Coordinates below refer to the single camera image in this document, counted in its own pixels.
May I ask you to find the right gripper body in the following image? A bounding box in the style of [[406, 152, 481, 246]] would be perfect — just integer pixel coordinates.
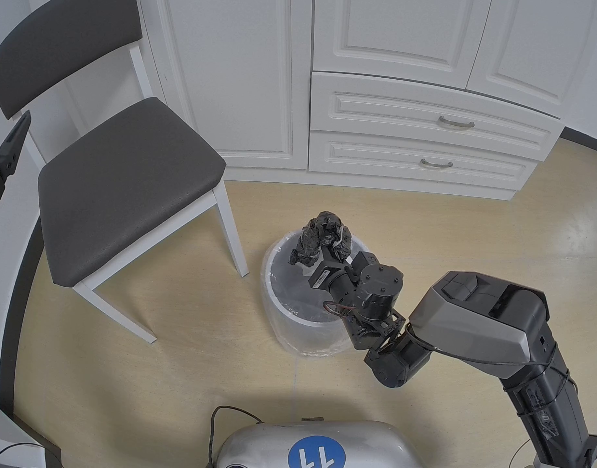
[[306, 256, 361, 304]]

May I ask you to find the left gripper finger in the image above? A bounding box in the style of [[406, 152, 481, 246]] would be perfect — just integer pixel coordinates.
[[0, 110, 32, 190]]

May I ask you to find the black plastic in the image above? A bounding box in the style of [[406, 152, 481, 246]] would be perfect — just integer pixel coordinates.
[[289, 211, 354, 268]]

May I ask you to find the clear plastic bag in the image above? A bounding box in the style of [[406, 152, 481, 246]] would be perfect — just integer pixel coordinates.
[[260, 229, 379, 359]]

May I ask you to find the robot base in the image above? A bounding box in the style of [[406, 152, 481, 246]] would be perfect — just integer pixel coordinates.
[[216, 415, 418, 468]]

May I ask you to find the white trash bin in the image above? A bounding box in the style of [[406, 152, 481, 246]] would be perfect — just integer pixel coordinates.
[[263, 230, 377, 358]]

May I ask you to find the white chair grey seat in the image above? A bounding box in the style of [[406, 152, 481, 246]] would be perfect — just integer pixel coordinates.
[[0, 0, 250, 345]]

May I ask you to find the white wardrobe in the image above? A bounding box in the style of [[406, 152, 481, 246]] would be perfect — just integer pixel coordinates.
[[133, 0, 597, 202]]

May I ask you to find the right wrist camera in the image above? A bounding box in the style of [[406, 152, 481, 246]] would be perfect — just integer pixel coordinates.
[[345, 251, 381, 281]]

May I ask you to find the black cable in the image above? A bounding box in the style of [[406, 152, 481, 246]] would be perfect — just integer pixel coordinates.
[[208, 405, 267, 468]]

